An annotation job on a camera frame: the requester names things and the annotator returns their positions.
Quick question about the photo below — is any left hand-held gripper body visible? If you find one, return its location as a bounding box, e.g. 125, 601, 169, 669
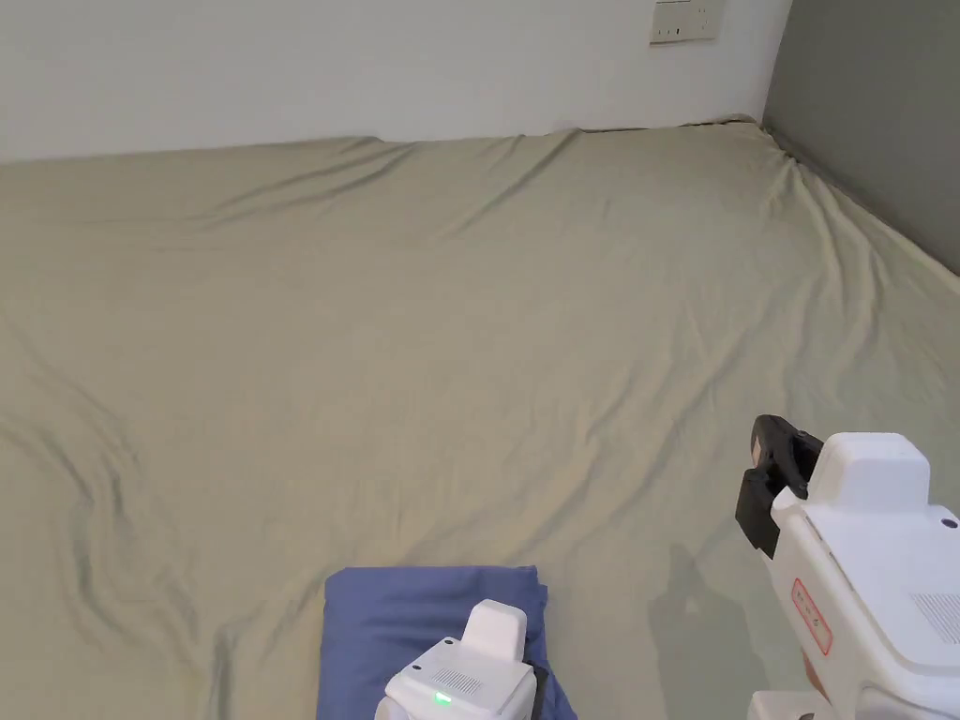
383, 599, 538, 720

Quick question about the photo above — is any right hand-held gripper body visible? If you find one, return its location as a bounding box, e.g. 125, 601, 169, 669
748, 432, 960, 720

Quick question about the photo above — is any blue garment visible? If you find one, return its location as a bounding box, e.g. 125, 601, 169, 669
314, 565, 580, 720

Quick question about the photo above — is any person's right hand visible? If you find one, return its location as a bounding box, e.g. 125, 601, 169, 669
797, 646, 825, 697

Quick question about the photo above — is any bed with beige sheet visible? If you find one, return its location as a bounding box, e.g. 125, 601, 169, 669
0, 113, 960, 720

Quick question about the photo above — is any grey padded headboard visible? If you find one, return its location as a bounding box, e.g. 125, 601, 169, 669
761, 0, 960, 277

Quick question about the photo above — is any white wall socket panel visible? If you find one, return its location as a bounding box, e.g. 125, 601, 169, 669
648, 0, 728, 46

